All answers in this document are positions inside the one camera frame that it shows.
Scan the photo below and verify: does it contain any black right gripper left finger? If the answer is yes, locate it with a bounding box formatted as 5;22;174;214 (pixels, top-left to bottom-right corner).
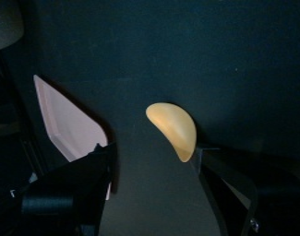
0;141;118;236

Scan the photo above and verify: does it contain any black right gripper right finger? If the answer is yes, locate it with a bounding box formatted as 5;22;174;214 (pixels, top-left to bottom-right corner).
193;145;300;236

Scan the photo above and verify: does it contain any pink rectangular tray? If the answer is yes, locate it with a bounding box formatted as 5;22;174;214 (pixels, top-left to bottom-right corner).
33;74;113;201

